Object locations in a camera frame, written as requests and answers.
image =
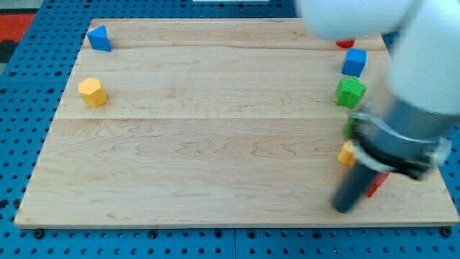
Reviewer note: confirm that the yellow hexagon block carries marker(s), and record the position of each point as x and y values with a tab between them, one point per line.
92	92

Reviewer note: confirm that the red block behind stick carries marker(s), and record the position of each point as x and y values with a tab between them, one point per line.
377	182

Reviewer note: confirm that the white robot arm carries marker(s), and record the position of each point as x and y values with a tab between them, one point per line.
424	66

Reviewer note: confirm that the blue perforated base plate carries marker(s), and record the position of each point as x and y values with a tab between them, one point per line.
42	43

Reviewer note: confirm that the yellow block behind arm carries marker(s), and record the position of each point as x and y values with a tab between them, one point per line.
346	155

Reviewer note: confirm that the blue cube block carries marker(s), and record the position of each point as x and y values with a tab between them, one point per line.
354	62

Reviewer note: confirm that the dark cylindrical pusher stick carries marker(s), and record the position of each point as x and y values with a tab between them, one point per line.
353	187

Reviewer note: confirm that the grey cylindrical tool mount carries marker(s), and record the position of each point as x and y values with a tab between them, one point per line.
396	137

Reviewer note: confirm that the wooden board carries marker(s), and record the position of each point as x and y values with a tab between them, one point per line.
210	123

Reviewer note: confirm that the blue triangle block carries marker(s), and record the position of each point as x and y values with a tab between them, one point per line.
99	39

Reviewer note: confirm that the green block behind arm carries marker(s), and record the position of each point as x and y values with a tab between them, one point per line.
348	127

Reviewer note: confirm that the green star block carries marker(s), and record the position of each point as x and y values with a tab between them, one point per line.
349	92

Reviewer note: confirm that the red round block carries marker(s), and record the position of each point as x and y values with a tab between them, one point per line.
345	44

